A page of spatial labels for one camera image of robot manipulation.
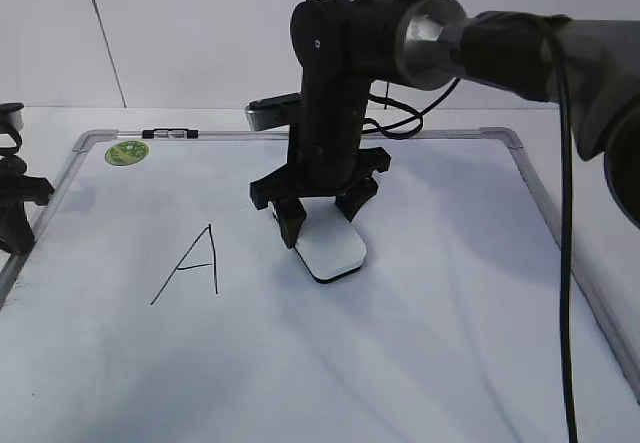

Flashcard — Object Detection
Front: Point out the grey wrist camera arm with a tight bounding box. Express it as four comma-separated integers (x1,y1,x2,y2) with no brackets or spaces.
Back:
245,92,301,132
0,102,24,133

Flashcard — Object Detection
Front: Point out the black and clear hanging clip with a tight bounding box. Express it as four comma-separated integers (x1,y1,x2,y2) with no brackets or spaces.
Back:
141,128,199,140

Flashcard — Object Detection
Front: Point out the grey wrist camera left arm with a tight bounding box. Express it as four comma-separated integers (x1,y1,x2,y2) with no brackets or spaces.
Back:
0,102,24,133

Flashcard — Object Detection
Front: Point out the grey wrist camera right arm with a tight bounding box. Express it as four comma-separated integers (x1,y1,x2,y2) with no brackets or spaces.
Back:
245,92,301,132

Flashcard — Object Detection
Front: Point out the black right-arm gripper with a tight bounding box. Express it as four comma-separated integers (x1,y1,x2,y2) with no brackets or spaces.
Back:
250,0,406,249

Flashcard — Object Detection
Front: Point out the round green sticker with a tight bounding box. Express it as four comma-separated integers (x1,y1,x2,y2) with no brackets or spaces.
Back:
104,140,150,167

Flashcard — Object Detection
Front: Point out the white whiteboard with aluminium frame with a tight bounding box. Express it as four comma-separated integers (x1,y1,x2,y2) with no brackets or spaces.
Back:
0,126,640,443

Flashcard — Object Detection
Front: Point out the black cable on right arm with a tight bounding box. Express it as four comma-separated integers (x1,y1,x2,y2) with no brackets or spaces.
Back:
332,0,581,443

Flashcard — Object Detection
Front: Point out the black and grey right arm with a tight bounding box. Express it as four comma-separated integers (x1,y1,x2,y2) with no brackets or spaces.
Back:
249,0,639,246

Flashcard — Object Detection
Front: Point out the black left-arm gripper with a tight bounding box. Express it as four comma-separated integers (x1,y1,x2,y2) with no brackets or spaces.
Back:
1,155,54,255

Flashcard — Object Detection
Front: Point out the white whiteboard eraser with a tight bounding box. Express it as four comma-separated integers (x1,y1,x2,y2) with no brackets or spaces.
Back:
293,198,367,283

